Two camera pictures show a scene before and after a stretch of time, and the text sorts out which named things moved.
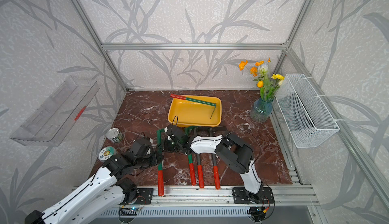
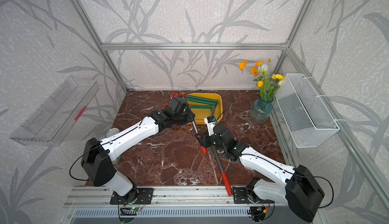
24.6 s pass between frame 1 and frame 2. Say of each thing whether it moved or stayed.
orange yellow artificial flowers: stayed
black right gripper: moved
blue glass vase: stayed
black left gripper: moved
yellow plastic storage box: stayed
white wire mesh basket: stayed
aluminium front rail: stayed
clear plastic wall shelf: stayed
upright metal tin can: stayed
